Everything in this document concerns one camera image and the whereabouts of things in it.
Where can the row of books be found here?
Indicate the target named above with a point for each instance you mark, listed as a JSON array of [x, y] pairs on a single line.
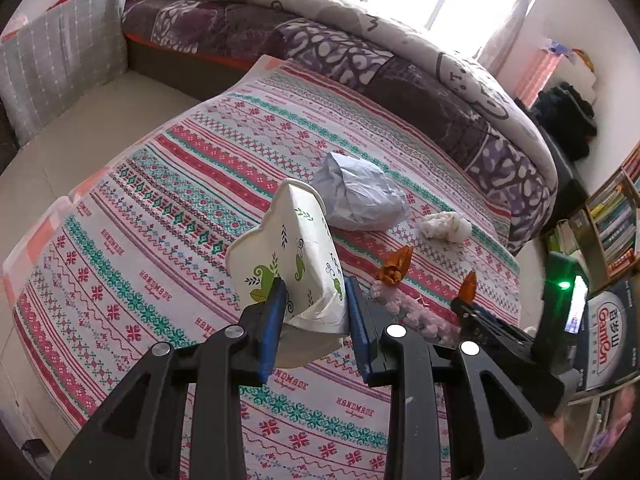
[[617, 225]]

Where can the grey crumpled plastic bag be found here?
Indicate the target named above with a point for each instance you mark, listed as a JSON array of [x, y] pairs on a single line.
[[360, 195]]

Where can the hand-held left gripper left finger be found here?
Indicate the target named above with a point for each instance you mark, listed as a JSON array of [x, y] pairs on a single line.
[[272, 332]]

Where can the grey checked pillow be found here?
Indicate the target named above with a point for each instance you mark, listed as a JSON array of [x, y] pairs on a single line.
[[60, 60]]

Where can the purple patterned bedsheet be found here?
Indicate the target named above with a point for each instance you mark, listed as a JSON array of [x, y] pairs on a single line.
[[310, 45]]

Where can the paper cup with green print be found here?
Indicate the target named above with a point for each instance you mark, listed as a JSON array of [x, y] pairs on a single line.
[[295, 250]]

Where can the blue printed cardboard box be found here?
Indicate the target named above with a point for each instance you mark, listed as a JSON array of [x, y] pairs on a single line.
[[607, 335]]

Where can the person's right forearm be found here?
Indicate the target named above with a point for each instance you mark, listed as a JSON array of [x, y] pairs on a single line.
[[622, 415]]

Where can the pink board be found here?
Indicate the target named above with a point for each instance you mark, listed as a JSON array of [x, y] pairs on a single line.
[[537, 77]]

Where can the grey white cartoon quilt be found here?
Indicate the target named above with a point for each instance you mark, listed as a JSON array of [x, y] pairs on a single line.
[[350, 15]]

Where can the white stepped shelf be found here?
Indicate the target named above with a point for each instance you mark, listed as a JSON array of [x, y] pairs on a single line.
[[582, 77]]

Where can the purple foam toe separator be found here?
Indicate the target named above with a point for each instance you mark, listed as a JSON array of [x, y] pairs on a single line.
[[415, 310]]

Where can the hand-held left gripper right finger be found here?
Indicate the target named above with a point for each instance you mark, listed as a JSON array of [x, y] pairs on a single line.
[[357, 332]]

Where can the wooden bookshelf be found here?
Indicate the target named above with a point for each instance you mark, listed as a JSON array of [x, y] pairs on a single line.
[[595, 240]]

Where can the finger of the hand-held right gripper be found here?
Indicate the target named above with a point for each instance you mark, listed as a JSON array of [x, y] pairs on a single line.
[[495, 332]]

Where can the pile of black clothes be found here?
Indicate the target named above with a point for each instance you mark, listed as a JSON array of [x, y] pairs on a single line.
[[567, 115]]

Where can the crumpled stained tissue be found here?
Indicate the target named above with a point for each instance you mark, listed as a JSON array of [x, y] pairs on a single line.
[[445, 227]]

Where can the black cabinet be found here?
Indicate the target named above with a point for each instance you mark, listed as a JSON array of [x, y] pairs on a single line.
[[570, 180]]

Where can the sheer curtain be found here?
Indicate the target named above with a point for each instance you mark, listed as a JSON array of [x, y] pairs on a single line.
[[510, 20]]

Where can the orange toy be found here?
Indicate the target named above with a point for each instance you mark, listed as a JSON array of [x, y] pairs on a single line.
[[584, 59]]

